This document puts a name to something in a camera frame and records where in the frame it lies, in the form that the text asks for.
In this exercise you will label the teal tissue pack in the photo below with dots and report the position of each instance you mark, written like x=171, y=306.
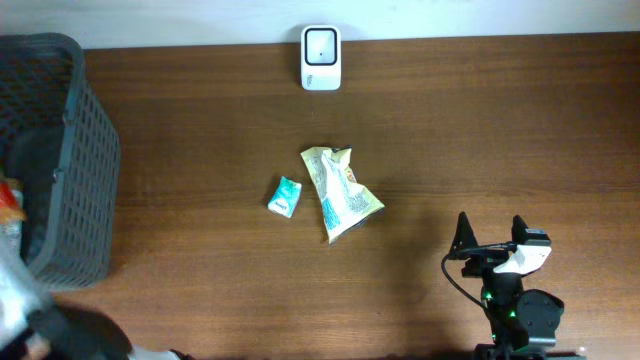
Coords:
x=285, y=198

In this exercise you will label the grey plastic mesh basket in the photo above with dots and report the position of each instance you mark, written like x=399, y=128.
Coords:
x=59, y=143

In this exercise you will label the white barcode scanner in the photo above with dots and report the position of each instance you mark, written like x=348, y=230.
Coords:
x=321, y=58

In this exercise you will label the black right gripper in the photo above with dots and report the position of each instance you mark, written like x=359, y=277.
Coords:
x=483, y=260

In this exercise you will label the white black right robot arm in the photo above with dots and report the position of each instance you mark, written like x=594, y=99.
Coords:
x=523, y=322

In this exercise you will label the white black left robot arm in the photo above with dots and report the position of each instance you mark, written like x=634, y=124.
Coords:
x=34, y=326

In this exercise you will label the yellow chip bag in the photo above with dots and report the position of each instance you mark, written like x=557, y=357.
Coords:
x=344, y=201

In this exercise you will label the orange pasta package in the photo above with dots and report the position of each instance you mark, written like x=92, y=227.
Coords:
x=11, y=209

